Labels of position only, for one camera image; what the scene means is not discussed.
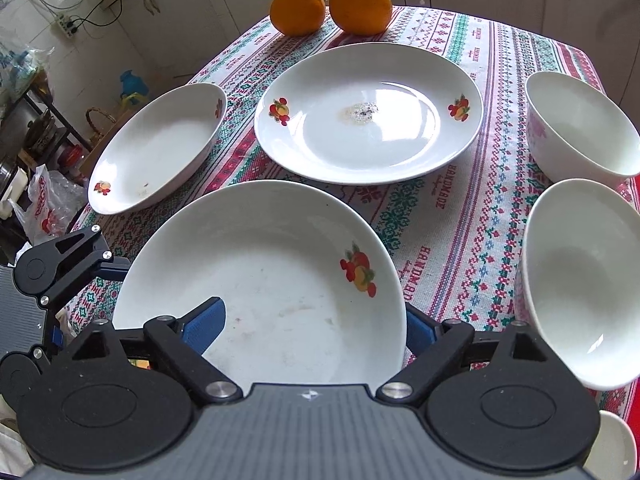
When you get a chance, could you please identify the orange with green leaves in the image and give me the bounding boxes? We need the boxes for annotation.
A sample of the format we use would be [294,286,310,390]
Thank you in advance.
[270,0,328,37]

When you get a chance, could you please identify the clear plastic bag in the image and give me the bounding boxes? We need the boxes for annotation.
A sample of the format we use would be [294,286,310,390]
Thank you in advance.
[0,30,56,106]

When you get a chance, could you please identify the wicker basket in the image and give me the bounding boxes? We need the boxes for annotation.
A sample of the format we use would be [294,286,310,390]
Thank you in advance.
[80,107,126,176]

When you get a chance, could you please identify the blue plastic object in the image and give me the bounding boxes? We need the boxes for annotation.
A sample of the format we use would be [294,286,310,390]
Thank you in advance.
[120,70,150,106]

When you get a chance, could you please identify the large bumpy orange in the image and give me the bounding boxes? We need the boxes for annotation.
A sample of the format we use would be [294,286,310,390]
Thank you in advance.
[328,0,393,35]

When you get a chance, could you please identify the metal pot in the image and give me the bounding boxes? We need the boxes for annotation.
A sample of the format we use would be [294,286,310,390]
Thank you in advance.
[25,115,58,153]

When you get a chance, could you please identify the white garment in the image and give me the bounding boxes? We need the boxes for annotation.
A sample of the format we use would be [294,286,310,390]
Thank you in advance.
[0,395,33,478]

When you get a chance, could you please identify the dark metal shelf rack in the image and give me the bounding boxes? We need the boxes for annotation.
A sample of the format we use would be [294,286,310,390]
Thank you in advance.
[0,80,93,261]

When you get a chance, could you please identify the patterned red green tablecloth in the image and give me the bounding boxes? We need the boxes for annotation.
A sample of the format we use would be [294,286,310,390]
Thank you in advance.
[65,5,640,421]

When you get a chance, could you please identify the stained white fruit-print plate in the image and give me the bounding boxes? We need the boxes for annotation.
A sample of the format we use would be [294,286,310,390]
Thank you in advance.
[253,42,485,185]

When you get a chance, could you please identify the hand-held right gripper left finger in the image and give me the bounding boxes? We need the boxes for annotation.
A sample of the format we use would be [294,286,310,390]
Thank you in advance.
[72,297,242,407]

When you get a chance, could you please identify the white power strip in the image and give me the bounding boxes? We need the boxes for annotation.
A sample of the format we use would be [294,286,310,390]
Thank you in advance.
[56,12,81,38]

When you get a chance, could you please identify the white pink-floral bowl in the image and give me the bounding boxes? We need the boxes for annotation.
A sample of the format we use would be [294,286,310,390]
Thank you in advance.
[525,71,640,192]
[584,410,638,480]
[520,178,640,392]

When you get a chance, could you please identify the red jar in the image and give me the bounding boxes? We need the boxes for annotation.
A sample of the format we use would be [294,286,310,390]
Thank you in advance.
[57,145,83,171]

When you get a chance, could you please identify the white red-print plastic bag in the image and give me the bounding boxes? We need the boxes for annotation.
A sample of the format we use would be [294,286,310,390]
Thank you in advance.
[10,167,86,246]

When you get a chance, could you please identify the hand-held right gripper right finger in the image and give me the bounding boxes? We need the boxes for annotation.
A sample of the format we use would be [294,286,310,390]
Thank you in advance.
[377,302,549,404]

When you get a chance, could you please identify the white kitchen cabinets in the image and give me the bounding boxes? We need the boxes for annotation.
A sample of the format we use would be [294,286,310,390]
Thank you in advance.
[75,0,640,86]

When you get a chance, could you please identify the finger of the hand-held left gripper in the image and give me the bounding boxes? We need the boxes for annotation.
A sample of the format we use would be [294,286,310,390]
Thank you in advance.
[43,310,66,361]
[40,225,131,307]

